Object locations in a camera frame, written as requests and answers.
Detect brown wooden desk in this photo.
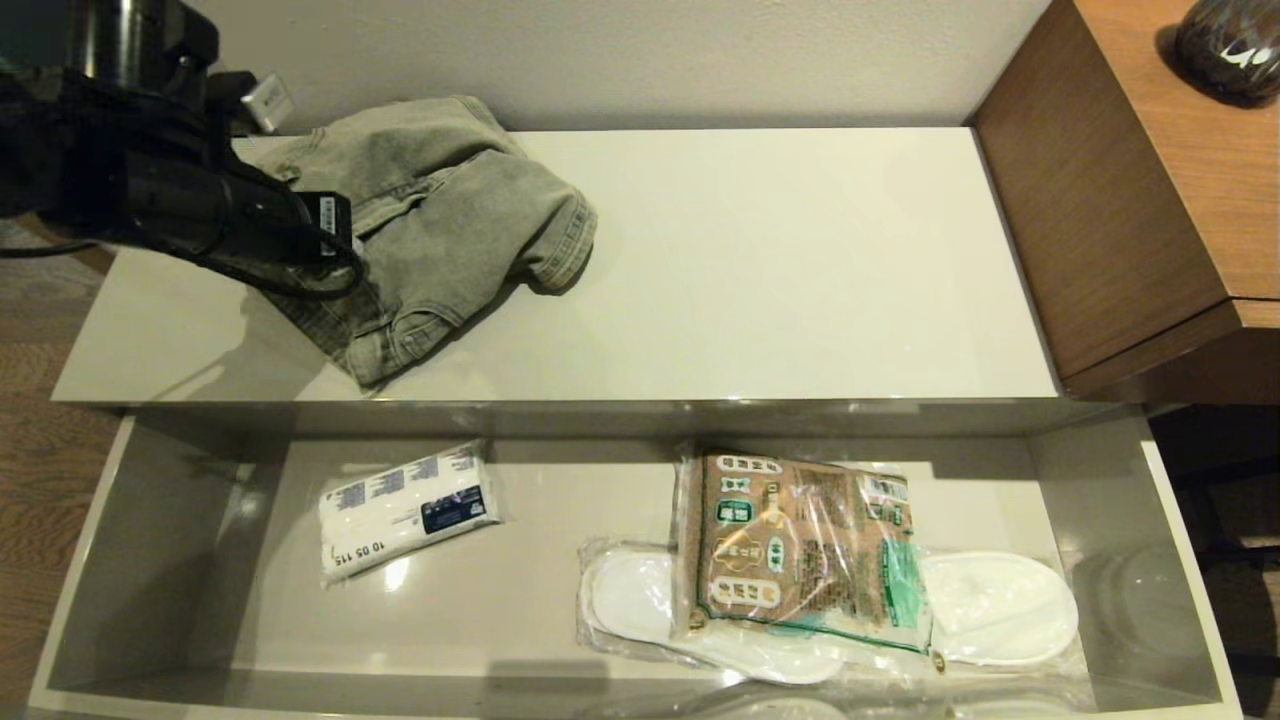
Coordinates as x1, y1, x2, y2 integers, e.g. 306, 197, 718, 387
968, 0, 1280, 403

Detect clear plastic slipper bag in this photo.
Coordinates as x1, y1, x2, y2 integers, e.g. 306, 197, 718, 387
575, 538, 1096, 693

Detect grey denim jeans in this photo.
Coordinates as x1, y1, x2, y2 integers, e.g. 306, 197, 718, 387
235, 97, 600, 389

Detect brown printed snack bag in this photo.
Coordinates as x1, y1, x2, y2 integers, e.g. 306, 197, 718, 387
672, 445, 936, 656

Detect white slipper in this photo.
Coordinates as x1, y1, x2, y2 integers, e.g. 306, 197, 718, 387
920, 552, 1081, 668
582, 548, 851, 686

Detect white cabinet drawer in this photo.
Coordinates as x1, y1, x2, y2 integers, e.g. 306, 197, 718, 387
28, 400, 1241, 720

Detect dark glass vase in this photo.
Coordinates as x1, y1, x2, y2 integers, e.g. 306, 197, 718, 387
1172, 0, 1280, 109

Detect white tissue pack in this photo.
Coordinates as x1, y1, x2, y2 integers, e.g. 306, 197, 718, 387
320, 440, 504, 586

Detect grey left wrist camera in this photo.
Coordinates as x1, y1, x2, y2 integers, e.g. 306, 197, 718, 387
240, 72, 297, 133

